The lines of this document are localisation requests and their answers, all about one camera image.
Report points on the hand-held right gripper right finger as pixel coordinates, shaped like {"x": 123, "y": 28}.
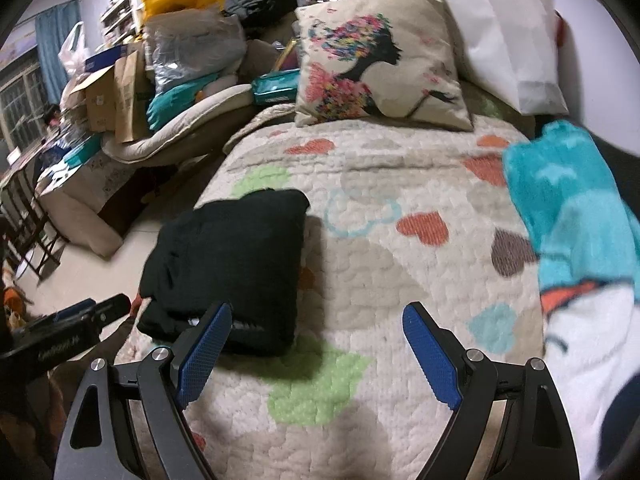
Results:
{"x": 430, "y": 355}

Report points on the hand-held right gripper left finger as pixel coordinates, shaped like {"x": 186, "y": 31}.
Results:
{"x": 207, "y": 355}

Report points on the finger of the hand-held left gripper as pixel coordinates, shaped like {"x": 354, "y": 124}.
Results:
{"x": 115, "y": 307}

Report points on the black pants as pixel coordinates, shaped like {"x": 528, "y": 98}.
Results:
{"x": 225, "y": 260}

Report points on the beige patterned mattress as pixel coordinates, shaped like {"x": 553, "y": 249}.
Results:
{"x": 85, "y": 205}

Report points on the quilted heart-print bedspread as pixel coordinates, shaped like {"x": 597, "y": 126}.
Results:
{"x": 375, "y": 260}

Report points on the dark wooden chair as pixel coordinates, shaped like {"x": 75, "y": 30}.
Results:
{"x": 30, "y": 225}

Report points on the teal and white fleece blanket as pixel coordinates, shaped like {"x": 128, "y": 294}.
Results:
{"x": 575, "y": 240}

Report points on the beige padded mat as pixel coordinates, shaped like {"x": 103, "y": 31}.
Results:
{"x": 190, "y": 130}

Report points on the brown cardboard box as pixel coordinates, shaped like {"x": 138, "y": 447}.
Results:
{"x": 97, "y": 102}

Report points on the brown paper bag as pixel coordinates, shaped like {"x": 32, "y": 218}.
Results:
{"x": 130, "y": 100}

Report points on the teal diaper pack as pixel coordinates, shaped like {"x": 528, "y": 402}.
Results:
{"x": 172, "y": 105}

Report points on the barred window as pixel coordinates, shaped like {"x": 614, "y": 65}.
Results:
{"x": 22, "y": 105}

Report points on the blue box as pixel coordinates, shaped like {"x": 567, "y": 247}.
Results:
{"x": 107, "y": 60}

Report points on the white plastic bag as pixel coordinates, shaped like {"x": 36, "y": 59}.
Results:
{"x": 72, "y": 52}

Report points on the floral silhouette print cushion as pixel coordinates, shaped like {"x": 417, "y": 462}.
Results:
{"x": 405, "y": 95}

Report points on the blue curtain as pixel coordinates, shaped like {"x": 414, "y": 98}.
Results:
{"x": 55, "y": 45}

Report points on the clear plastic bag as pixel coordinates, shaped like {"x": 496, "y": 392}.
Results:
{"x": 195, "y": 50}

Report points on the teal wipes packet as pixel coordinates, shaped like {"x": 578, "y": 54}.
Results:
{"x": 275, "y": 89}

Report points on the white shelf unit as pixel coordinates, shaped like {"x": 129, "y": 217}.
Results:
{"x": 120, "y": 15}

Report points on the white paper bag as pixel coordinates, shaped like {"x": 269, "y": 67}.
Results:
{"x": 505, "y": 40}

